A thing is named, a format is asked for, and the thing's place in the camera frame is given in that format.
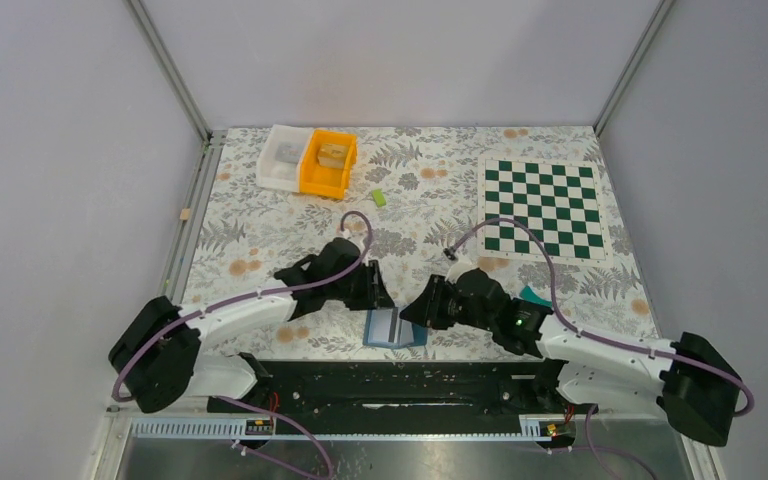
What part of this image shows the teal small piece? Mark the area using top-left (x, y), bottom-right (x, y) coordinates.
top-left (519, 285), bottom-right (553, 308)

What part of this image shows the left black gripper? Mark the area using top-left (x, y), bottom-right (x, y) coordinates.
top-left (328, 260), bottom-right (395, 312)

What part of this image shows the green white chessboard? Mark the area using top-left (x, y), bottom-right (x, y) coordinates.
top-left (477, 156), bottom-right (614, 268)

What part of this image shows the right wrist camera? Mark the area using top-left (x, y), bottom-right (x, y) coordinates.
top-left (444, 247), bottom-right (477, 284)

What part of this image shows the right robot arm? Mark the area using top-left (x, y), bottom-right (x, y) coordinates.
top-left (399, 269), bottom-right (741, 447)

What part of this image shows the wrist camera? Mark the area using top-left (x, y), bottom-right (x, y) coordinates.
top-left (444, 247), bottom-right (477, 284)
top-left (339, 229), bottom-right (366, 251)

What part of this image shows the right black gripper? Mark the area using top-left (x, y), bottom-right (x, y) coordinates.
top-left (399, 274), bottom-right (496, 332)

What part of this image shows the orange plastic bin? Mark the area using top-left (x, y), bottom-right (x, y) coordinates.
top-left (299, 129), bottom-right (357, 200)

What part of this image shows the white plastic bin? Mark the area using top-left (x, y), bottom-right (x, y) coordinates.
top-left (255, 124), bottom-right (314, 193)

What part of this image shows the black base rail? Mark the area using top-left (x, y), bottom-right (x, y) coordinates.
top-left (242, 360), bottom-right (590, 435)

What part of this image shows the floral table mat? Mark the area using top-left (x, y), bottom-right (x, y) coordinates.
top-left (176, 126), bottom-right (659, 337)

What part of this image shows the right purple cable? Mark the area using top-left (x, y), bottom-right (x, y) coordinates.
top-left (446, 217), bottom-right (755, 419)

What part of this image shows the tan item in orange bin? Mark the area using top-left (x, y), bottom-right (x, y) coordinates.
top-left (317, 143), bottom-right (349, 170)

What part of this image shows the small green block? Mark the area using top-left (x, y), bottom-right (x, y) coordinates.
top-left (371, 189), bottom-right (387, 208)

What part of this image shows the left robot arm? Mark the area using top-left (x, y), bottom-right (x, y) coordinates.
top-left (108, 238), bottom-right (394, 414)

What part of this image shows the grey item in white bin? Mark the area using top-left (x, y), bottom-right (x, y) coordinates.
top-left (275, 142), bottom-right (302, 164)

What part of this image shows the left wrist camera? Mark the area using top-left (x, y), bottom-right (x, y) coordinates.
top-left (339, 229), bottom-right (366, 251)

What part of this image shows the blue card holder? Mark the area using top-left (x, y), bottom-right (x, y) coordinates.
top-left (362, 308), bottom-right (428, 350)

